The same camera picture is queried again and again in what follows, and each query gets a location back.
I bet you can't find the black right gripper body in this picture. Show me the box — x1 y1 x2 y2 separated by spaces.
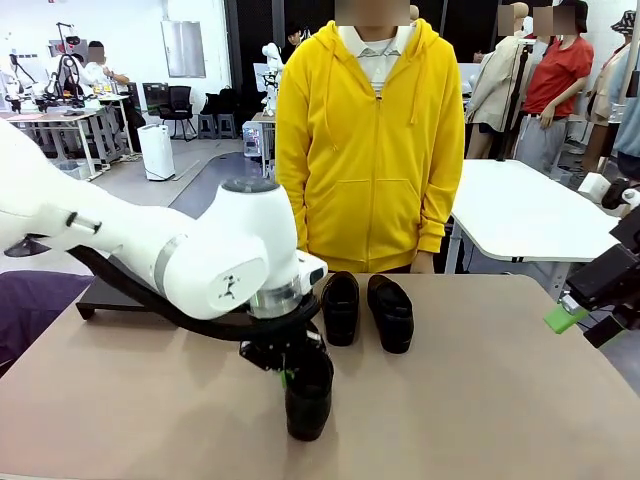
566 212 640 315

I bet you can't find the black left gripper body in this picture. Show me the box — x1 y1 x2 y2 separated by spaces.
238 327 325 374

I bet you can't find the black leather shoe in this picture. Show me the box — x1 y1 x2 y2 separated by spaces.
367 274 415 355
283 347 335 442
320 272 361 347

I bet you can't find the person's left forearm yellow sleeve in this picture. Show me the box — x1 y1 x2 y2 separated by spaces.
417 164 464 254

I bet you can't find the person's right forearm yellow sleeve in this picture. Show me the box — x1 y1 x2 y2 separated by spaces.
277 164 311 254

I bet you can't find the black shoe stand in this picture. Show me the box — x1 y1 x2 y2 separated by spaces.
75 273 169 321

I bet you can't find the person's left hand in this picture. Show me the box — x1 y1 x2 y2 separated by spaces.
410 249 436 275

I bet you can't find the white octagonal table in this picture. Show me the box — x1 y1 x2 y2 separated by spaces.
449 158 624 275

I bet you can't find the mannequin in blue shirt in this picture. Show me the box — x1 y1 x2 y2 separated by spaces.
612 49 640 181

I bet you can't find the mannequin with bucket hat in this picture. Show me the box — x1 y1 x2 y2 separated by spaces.
582 9 636 174

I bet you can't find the mannequin in red t-shirt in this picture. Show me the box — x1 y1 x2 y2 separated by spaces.
514 0 596 176

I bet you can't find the lit computer case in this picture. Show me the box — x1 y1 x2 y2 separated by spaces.
242 119 274 159

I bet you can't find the mannequin in beige coat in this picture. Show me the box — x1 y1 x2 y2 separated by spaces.
467 2 534 161

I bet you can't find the person in yellow hoodie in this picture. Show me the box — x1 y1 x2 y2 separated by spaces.
274 17 466 275

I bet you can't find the white air purifier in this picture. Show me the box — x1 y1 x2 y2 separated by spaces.
137 124 176 182

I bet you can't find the purple cloth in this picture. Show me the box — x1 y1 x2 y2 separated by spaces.
0 272 94 374

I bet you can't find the black bag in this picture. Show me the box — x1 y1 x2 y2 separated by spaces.
202 85 241 117

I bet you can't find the black office chair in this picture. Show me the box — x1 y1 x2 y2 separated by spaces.
157 85 199 142

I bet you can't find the clear plastic storage bin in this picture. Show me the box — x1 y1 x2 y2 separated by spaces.
49 159 91 182

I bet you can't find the black monitor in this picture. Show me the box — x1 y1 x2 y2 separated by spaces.
142 82 170 116

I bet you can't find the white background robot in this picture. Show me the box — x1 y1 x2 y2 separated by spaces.
260 42 287 119

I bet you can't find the white lab desk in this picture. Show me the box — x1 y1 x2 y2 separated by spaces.
0 97 132 182

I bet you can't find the background person in black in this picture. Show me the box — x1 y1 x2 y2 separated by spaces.
287 27 314 51

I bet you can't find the seated person white shirt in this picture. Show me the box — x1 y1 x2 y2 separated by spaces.
79 39 147 146

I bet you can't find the thick black left arm hose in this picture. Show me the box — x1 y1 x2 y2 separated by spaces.
69 244 321 344

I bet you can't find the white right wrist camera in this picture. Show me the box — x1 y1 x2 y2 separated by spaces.
578 172 640 211

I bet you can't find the black tripod with camera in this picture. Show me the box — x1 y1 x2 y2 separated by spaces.
499 42 534 162

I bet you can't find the grey wall panel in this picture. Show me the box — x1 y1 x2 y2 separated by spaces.
160 19 207 79

